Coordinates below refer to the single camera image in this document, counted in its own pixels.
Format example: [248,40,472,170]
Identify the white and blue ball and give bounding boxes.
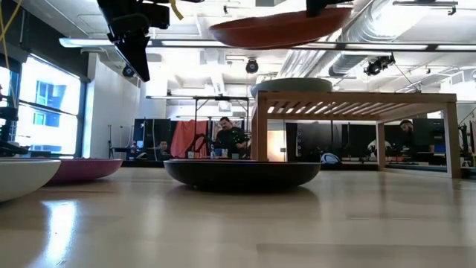
[319,151,342,165]

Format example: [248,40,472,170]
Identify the orange plate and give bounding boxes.
[208,7,353,51]

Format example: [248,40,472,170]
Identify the pale greenish white plate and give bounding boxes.
[0,159,62,204]

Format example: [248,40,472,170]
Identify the black ceiling spotlight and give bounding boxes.
[363,54,396,77]

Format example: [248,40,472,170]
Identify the silver ventilation duct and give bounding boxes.
[278,0,406,79]

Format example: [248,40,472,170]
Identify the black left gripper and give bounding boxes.
[96,0,152,83]

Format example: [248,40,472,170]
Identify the long ceiling light bar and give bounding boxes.
[59,36,476,52]

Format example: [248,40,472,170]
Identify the person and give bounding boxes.
[155,140,172,161]
[214,116,251,160]
[398,118,436,157]

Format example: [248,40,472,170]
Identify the wooden slatted shelf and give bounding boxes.
[251,90,463,179]

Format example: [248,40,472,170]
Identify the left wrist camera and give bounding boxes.
[143,1,171,31]

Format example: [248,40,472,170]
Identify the black metal rack frame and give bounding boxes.
[192,95,251,159]

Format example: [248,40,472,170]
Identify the orange hanging cloth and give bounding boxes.
[170,119,209,159]

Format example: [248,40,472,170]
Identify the black plate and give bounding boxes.
[162,159,322,194]

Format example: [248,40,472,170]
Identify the black ceiling track light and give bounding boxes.
[392,0,459,16]

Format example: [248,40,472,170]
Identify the purple plate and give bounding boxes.
[47,158,124,186]

